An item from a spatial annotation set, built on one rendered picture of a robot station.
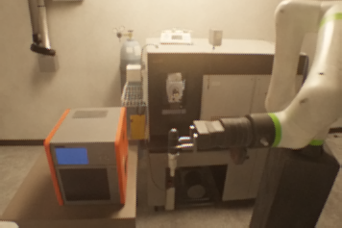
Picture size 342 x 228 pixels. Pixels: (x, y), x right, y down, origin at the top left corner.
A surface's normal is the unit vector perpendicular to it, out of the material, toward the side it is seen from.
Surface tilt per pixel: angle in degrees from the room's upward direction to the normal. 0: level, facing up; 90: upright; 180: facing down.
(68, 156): 90
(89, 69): 90
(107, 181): 90
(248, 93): 90
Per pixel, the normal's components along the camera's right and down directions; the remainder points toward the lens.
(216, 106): 0.11, 0.38
